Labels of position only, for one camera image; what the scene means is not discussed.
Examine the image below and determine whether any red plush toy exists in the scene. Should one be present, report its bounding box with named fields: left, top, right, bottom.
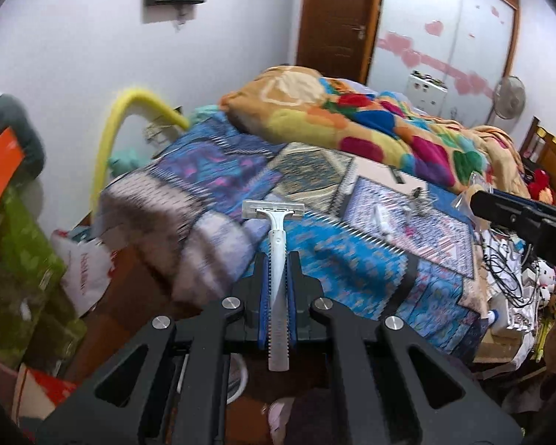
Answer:
left=527, top=169, right=556, bottom=203

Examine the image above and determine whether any white disposable razor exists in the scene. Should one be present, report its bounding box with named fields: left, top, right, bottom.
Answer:
left=242, top=199, right=305, bottom=372

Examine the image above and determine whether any brown wooden door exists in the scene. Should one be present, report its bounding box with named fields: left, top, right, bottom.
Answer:
left=295, top=0, right=386, bottom=85

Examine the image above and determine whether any red patterned cardboard box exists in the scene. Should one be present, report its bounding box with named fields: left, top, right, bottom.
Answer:
left=13, top=365, right=80, bottom=423

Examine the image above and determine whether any frosted sliding wardrobe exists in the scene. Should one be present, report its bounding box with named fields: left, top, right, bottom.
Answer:
left=367, top=0, right=523, bottom=127

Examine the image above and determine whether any white crumpled wrapper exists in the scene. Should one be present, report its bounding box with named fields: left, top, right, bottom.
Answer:
left=370, top=203, right=396, bottom=238

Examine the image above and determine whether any tangle of black cables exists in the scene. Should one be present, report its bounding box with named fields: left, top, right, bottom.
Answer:
left=483, top=229, right=535, bottom=307

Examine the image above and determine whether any orange multicoloured fleece blanket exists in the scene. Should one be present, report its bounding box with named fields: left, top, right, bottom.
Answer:
left=219, top=66, right=531, bottom=200

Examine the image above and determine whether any yellow foam tube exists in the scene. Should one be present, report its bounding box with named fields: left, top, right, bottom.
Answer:
left=89, top=86, right=190, bottom=216

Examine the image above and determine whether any brown wooden chair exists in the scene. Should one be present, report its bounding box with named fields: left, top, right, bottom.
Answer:
left=518, top=116, right=556, bottom=207

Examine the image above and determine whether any white standing fan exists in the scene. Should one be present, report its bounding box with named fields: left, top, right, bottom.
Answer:
left=492, top=75, right=526, bottom=127

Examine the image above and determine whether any white plastic shopping bag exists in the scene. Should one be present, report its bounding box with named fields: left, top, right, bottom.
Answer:
left=51, top=228, right=118, bottom=314

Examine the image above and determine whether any teal plush toy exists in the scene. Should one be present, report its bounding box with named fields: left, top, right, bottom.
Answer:
left=108, top=147, right=150, bottom=176

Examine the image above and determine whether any small white cabinet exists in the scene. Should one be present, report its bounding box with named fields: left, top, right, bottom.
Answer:
left=407, top=70, right=448, bottom=115

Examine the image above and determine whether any dark grey cloth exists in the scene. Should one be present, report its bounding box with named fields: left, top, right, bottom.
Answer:
left=0, top=95, right=46, bottom=178

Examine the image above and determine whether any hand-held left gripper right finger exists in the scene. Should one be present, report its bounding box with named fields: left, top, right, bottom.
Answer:
left=287, top=250, right=525, bottom=445

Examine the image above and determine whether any green patterned cloth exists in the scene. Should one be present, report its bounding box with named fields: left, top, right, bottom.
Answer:
left=0, top=184, right=90, bottom=374

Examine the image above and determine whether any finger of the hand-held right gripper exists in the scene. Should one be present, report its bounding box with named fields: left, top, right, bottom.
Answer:
left=470, top=190, right=545, bottom=242
left=491, top=188, right=556, bottom=223

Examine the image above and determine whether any clear plastic wrapper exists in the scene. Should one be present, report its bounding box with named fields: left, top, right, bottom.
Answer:
left=451, top=172, right=496, bottom=224

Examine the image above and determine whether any bed with patchwork sheet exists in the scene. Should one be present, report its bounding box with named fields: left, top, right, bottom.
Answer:
left=95, top=109, right=492, bottom=355

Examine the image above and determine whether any white plush toy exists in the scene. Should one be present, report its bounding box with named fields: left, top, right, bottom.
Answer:
left=532, top=260, right=556, bottom=304

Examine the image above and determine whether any pale pink slipper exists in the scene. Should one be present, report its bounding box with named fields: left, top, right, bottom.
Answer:
left=267, top=400, right=298, bottom=433

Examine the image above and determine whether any white plastic bucket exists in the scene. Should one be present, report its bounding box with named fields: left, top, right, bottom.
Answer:
left=226, top=355, right=249, bottom=405

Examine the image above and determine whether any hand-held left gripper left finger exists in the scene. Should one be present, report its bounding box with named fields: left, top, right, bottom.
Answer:
left=34, top=251, right=267, bottom=445

